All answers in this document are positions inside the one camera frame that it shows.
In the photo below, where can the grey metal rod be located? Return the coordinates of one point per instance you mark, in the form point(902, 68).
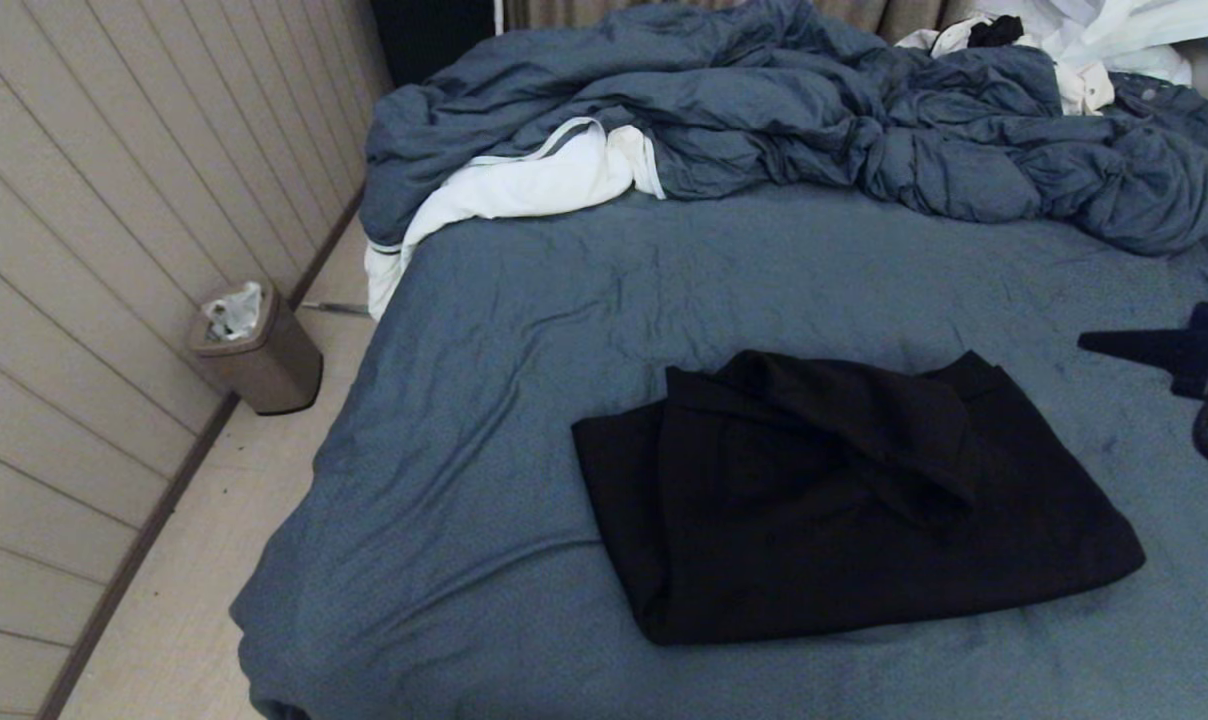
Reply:
point(334, 304)

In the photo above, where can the white plastic bin liner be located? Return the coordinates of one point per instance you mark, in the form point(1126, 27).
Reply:
point(232, 312)

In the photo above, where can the brown trash bin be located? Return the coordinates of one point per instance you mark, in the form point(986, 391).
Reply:
point(274, 360)

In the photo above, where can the cream garment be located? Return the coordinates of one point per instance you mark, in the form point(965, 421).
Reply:
point(1089, 90)

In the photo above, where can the beige curtain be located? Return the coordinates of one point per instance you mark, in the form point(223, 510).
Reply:
point(894, 15)

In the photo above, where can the small black garment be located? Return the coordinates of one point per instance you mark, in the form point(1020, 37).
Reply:
point(996, 30)

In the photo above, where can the blue denim garment with buttons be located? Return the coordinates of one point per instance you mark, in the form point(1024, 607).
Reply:
point(1174, 100)

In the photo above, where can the black zip hoodie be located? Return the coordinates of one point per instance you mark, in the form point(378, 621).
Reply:
point(814, 500)

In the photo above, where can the rumpled blue duvet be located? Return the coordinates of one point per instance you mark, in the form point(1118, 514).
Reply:
point(764, 100)

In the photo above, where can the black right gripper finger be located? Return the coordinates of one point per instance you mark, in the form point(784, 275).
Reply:
point(1144, 340)
point(1144, 360)

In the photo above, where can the white clothes pile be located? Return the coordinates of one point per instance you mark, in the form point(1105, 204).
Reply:
point(1114, 20)

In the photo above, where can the black furniture piece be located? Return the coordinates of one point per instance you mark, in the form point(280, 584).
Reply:
point(434, 30)

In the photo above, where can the blue bed sheet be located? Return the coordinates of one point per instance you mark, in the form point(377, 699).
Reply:
point(564, 300)

